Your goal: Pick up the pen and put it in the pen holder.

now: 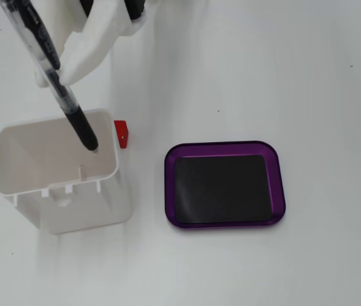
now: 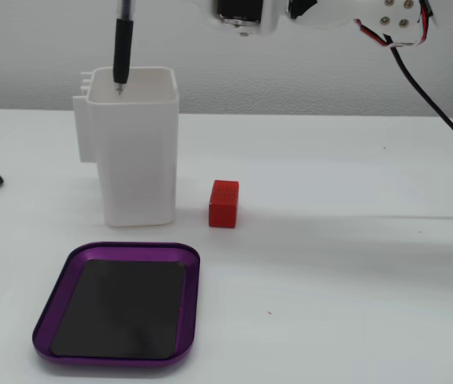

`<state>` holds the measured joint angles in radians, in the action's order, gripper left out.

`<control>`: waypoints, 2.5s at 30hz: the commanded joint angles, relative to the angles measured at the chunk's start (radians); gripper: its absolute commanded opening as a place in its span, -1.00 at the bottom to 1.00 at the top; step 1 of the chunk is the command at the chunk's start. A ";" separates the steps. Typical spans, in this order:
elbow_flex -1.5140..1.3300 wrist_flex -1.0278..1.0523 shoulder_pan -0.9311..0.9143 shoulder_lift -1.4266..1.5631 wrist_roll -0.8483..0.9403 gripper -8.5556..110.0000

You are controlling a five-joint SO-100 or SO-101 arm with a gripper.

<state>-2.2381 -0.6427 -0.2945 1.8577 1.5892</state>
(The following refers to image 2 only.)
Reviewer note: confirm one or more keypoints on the black clear ballpoint pen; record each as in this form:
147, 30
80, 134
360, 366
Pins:
123, 48

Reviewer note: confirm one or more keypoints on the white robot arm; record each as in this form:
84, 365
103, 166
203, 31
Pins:
350, 10

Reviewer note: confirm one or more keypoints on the white plastic pen holder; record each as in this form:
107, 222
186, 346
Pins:
138, 160

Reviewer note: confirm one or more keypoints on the small red perforated block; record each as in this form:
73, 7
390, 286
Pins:
223, 204

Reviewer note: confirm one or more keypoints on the purple metal tray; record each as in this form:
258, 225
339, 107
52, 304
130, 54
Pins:
130, 250

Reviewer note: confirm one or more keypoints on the black rectangular tray mat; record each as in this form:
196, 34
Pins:
118, 308

